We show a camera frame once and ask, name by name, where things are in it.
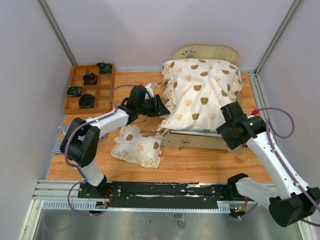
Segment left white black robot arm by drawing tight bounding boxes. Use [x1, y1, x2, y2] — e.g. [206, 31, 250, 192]
[60, 83, 170, 198]

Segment black rolled sock middle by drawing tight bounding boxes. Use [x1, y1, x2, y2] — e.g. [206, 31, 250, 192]
[82, 72, 98, 86]

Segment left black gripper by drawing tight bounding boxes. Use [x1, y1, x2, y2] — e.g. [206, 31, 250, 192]
[138, 94, 171, 118]

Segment aluminium rail frame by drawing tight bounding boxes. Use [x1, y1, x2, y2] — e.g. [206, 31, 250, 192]
[19, 83, 320, 240]

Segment small bear print pillow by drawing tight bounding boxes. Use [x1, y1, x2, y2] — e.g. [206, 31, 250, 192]
[111, 125, 164, 169]

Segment wooden pet bed frame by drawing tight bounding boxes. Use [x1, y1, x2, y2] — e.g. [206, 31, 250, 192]
[163, 44, 246, 155]

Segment large bear print cushion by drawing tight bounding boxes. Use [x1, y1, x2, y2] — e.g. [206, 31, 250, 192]
[158, 58, 243, 132]

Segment right aluminium corner post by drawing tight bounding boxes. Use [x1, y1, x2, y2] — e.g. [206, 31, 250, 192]
[254, 0, 304, 75]

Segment aluminium corner post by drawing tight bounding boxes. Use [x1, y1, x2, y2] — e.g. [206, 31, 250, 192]
[36, 0, 78, 66]
[254, 0, 304, 75]

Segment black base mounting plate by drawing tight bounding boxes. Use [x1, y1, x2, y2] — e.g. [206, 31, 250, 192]
[77, 181, 246, 210]

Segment left aluminium corner post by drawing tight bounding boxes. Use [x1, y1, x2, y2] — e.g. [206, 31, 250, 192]
[36, 0, 78, 66]

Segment black rolled sock bottom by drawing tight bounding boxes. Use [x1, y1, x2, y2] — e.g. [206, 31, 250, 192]
[78, 93, 95, 109]

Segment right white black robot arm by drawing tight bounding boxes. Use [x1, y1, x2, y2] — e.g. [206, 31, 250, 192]
[216, 101, 320, 227]

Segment black rolled sock top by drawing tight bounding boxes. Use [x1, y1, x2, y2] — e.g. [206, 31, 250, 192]
[96, 62, 112, 75]

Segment blue striped cloth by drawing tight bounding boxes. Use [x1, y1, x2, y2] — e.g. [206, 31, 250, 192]
[51, 124, 108, 154]

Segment black green rolled sock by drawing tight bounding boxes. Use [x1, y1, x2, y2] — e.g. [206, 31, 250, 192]
[67, 85, 83, 98]

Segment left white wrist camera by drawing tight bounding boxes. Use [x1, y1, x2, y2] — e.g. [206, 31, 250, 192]
[139, 82, 158, 100]

